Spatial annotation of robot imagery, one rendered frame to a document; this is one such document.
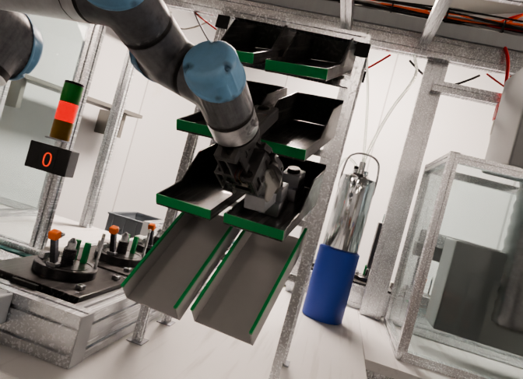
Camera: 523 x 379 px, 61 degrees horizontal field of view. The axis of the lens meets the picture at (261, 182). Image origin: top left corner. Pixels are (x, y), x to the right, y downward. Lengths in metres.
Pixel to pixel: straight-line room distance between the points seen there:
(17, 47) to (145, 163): 3.97
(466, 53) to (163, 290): 1.63
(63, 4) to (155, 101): 4.21
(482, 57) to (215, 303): 1.60
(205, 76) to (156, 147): 4.33
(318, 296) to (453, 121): 2.67
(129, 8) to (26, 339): 0.67
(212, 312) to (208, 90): 0.50
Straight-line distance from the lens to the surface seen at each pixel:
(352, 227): 1.68
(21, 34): 0.94
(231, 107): 0.61
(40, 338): 0.98
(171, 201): 0.93
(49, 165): 1.28
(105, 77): 4.51
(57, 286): 1.03
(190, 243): 1.03
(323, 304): 1.70
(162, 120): 4.90
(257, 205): 0.86
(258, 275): 0.97
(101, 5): 0.58
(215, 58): 0.59
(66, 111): 1.29
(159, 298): 0.95
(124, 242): 1.34
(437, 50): 2.12
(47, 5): 0.67
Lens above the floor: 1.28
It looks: 1 degrees up
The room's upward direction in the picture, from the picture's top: 15 degrees clockwise
